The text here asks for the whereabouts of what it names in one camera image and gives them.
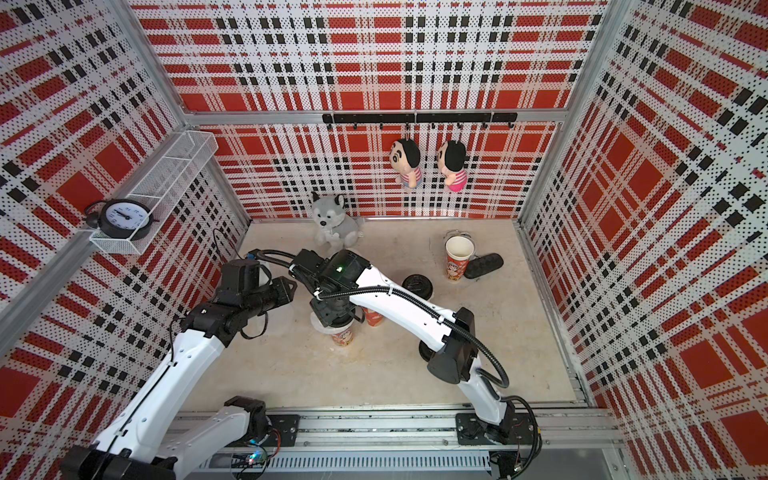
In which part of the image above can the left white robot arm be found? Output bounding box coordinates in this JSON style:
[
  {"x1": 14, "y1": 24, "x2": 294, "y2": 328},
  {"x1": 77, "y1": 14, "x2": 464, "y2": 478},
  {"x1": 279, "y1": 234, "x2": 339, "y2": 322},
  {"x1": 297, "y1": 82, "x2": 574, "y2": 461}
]
[{"x1": 59, "y1": 259, "x2": 297, "y2": 479}]

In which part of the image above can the black round clock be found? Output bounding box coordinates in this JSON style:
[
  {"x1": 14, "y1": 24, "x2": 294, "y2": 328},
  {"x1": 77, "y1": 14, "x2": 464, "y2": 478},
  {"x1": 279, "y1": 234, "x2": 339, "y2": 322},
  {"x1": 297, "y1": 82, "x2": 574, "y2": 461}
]
[{"x1": 84, "y1": 199, "x2": 157, "y2": 241}]

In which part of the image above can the black hook rail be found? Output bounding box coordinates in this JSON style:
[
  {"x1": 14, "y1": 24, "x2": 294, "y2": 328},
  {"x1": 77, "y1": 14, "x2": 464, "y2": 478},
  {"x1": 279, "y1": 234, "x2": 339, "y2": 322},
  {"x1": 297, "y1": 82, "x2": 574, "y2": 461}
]
[{"x1": 321, "y1": 112, "x2": 519, "y2": 128}]

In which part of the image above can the black lid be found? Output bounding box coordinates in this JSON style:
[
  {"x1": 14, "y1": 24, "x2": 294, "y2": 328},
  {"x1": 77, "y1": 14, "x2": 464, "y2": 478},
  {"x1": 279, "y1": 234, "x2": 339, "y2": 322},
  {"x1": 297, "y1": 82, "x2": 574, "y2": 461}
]
[
  {"x1": 418, "y1": 341, "x2": 434, "y2": 362},
  {"x1": 402, "y1": 274, "x2": 434, "y2": 300}
]

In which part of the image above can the black oblong case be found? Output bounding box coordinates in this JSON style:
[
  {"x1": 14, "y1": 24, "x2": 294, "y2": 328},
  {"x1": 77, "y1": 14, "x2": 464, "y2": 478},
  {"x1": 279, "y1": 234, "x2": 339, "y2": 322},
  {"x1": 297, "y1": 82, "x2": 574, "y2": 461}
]
[{"x1": 463, "y1": 253, "x2": 504, "y2": 280}]

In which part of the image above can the white wire basket shelf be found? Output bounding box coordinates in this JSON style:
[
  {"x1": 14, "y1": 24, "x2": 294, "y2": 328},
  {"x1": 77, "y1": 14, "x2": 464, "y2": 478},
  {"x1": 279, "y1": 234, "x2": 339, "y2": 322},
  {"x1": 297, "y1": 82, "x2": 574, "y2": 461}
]
[{"x1": 89, "y1": 130, "x2": 217, "y2": 255}]

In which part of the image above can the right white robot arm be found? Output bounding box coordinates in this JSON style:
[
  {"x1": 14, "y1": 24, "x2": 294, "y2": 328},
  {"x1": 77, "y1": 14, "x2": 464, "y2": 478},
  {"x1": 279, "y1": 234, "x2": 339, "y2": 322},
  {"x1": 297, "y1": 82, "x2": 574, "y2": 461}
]
[{"x1": 287, "y1": 249, "x2": 542, "y2": 454}]

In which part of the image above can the black lid front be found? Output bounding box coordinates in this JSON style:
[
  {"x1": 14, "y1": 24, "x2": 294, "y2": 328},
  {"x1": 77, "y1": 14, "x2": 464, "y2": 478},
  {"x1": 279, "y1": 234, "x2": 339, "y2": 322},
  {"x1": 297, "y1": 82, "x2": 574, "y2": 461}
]
[{"x1": 418, "y1": 341, "x2": 434, "y2": 362}]

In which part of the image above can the metal base rail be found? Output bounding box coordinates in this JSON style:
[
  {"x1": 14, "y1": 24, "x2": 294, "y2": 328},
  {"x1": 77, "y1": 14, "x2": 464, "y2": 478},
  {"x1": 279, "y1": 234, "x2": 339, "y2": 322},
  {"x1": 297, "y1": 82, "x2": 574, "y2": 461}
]
[{"x1": 192, "y1": 403, "x2": 634, "y2": 479}]

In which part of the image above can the boy doll pink shirt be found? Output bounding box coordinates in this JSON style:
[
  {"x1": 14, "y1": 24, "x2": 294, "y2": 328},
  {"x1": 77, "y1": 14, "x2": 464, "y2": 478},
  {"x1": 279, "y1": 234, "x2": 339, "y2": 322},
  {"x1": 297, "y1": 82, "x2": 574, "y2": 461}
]
[{"x1": 437, "y1": 140, "x2": 468, "y2": 193}]

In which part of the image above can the boy doll striped shirt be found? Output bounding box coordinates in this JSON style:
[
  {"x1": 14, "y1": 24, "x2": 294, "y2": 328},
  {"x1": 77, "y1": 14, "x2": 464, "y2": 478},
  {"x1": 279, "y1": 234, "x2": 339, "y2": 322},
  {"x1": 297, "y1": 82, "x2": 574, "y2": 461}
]
[{"x1": 389, "y1": 139, "x2": 423, "y2": 189}]

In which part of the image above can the grey white husky plush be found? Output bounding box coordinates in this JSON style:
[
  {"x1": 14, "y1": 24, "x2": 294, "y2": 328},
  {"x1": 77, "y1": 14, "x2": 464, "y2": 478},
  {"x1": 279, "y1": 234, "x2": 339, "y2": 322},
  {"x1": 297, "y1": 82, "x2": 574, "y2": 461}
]
[{"x1": 310, "y1": 191, "x2": 364, "y2": 254}]

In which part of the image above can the red paper cup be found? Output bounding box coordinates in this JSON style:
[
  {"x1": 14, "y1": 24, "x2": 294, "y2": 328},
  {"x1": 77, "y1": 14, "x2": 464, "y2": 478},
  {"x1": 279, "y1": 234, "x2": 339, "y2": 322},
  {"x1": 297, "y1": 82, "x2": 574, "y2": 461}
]
[
  {"x1": 445, "y1": 235, "x2": 475, "y2": 281},
  {"x1": 331, "y1": 328, "x2": 354, "y2": 347},
  {"x1": 363, "y1": 308, "x2": 386, "y2": 327}
]

